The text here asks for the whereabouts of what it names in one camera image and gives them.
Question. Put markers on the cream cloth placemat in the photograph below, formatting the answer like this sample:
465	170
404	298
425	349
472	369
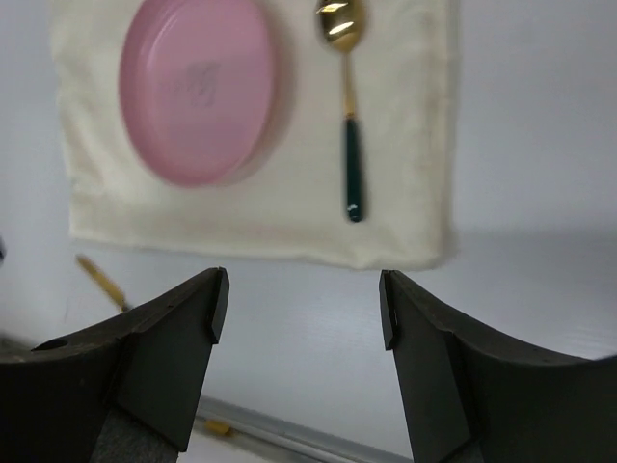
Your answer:
293	205

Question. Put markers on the pink plate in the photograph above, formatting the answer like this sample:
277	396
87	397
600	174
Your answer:
201	89

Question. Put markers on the gold knife green handle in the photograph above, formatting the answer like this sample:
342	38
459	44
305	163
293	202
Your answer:
110	288

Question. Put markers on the gold spoon green handle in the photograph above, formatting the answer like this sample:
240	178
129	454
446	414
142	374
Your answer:
342	24

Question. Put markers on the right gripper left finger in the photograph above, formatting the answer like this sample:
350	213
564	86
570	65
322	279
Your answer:
126	389

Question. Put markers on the gold fork green handle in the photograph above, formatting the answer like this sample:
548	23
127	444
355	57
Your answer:
217	428

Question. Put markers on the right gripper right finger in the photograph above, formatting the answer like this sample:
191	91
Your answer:
473	394

